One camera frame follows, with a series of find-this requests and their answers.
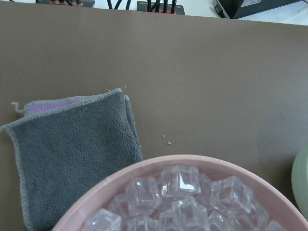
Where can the grey folded cloth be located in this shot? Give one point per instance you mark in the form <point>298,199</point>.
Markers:
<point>64,147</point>

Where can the pink bowl of ice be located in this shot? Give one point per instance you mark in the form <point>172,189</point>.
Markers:
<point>181,191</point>

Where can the mint green bowl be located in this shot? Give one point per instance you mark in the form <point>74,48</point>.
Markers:
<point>299,179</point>

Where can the black usb hub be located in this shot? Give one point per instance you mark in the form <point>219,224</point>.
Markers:
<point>171,8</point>

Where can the black power box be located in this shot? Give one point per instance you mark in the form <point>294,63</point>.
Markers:
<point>235,9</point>

